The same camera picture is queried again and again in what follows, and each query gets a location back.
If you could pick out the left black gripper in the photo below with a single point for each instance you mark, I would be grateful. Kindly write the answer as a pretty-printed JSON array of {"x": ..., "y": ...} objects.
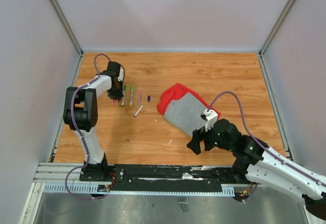
[{"x": 118, "y": 95}]

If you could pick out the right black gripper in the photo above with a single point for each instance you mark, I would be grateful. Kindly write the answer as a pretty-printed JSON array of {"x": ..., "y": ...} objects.
[{"x": 194, "y": 143}]

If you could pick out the orange white pen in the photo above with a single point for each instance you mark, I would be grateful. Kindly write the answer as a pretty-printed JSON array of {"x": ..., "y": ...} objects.
[{"x": 123, "y": 98}]

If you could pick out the white marker green end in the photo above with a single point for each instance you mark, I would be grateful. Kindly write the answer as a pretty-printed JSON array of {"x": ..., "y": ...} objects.
[{"x": 131, "y": 98}]

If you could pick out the purple pen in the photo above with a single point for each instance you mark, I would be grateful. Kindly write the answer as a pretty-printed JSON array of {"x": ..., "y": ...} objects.
[{"x": 140, "y": 97}]

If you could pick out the white marker blue end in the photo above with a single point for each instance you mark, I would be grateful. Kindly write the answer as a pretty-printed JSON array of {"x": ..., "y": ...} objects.
[{"x": 138, "y": 111}]

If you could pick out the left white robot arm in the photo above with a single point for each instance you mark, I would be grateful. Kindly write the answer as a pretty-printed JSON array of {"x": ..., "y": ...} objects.
[{"x": 81, "y": 115}]

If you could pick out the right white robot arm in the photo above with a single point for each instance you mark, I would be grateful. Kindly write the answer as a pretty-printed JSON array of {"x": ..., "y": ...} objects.
[{"x": 259, "y": 163}]

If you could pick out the red and grey cloth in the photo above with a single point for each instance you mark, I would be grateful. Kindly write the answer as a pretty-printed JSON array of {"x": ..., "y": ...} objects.
[{"x": 182, "y": 107}]

